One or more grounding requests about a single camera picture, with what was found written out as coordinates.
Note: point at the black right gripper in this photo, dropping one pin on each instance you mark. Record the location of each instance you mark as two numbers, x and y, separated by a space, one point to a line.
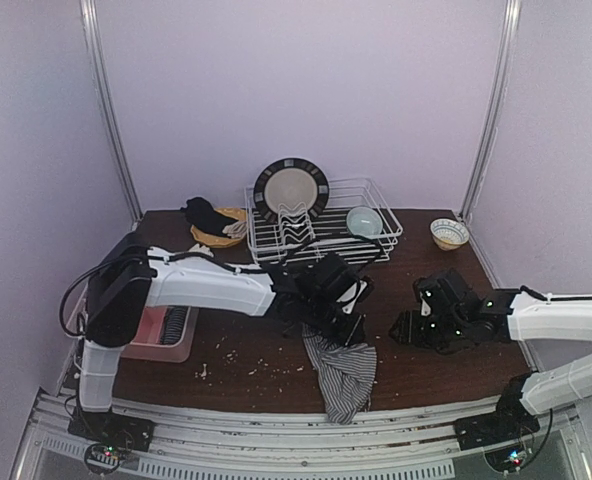
417 329

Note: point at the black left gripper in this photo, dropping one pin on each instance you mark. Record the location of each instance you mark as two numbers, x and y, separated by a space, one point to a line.
343 323

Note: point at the grey white striped underwear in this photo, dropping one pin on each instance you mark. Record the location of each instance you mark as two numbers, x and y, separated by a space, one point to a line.
345 374

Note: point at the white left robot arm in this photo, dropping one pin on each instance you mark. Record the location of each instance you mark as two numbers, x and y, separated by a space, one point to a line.
134 277

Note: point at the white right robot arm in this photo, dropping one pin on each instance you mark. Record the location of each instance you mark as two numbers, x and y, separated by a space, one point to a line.
546 316

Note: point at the striped rolled underwear in box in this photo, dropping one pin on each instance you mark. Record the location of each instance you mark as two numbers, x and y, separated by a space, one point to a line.
173 325

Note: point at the patterned ceramic bowl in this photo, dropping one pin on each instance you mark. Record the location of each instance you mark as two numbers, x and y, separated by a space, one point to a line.
448 234

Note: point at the light blue bowl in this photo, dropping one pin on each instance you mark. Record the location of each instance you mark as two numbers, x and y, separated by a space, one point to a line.
364 221

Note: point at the white beige striped sock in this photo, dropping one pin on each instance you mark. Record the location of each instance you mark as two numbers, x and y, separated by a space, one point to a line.
236 230

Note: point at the yellow plate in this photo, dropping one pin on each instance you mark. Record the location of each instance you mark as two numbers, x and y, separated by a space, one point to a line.
216 242

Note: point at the black rimmed beige plate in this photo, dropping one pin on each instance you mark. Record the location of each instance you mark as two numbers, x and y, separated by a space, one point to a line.
291 184

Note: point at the pink plastic organizer box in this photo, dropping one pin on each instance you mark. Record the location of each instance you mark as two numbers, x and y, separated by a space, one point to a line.
124 328

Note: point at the black sock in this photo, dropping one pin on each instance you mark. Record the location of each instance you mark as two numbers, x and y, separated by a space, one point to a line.
200 213

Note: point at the white wire dish rack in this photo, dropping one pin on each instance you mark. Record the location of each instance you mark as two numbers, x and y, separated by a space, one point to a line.
302 238

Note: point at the aluminium front rail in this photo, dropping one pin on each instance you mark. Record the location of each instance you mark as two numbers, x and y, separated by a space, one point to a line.
187 443

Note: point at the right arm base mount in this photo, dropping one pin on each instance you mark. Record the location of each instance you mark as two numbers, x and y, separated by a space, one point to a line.
500 436

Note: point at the right aluminium frame post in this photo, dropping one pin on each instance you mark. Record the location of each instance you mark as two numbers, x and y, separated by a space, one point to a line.
510 26

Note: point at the aluminium frame post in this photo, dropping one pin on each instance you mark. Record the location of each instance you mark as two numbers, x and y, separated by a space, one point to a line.
93 42
510 26

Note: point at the left aluminium frame post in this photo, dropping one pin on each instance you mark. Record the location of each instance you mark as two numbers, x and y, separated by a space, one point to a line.
93 42

